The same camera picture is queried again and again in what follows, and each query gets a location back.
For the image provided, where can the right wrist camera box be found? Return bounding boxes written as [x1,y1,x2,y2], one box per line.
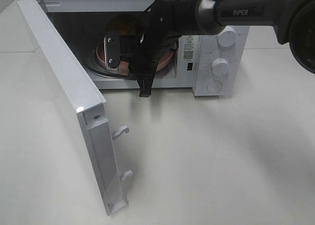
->
[104,30,121,73]

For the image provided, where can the white microwave oven body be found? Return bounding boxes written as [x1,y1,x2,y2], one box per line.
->
[36,0,249,96]

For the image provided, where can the round white door button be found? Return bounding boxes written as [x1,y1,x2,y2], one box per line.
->
[207,81,223,94]

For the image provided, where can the glass microwave turntable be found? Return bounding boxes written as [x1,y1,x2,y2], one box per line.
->
[84,44,131,78]

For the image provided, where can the white power knob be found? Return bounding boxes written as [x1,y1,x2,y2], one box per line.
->
[217,26,237,47]

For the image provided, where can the pink round plate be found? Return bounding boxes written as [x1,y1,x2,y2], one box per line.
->
[95,42,177,77]

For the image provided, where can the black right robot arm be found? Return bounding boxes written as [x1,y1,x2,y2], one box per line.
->
[121,0,315,97]

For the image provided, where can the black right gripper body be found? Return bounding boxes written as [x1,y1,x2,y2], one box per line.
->
[120,0,180,97]

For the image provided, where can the white microwave door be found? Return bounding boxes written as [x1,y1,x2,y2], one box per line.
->
[18,0,133,215]

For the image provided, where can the white timer knob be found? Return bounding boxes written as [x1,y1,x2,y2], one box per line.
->
[211,58,229,76]

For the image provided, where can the white warning label sticker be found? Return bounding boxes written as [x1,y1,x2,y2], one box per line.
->
[183,35,195,61]

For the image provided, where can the burger with lettuce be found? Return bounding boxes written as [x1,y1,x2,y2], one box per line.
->
[105,14,137,35]

